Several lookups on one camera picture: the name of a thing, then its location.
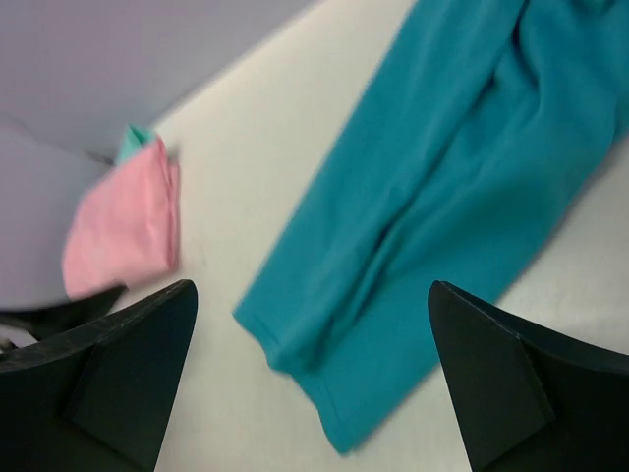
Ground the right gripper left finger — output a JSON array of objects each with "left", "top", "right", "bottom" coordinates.
[{"left": 1, "top": 279, "right": 199, "bottom": 471}]

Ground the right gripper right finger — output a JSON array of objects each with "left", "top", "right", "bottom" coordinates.
[{"left": 428, "top": 281, "right": 628, "bottom": 471}]

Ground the folded pink t shirt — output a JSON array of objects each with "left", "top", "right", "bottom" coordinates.
[{"left": 62, "top": 138, "right": 181, "bottom": 299}]

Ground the folded light teal t shirt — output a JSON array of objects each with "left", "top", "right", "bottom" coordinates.
[{"left": 115, "top": 124, "right": 156, "bottom": 166}]

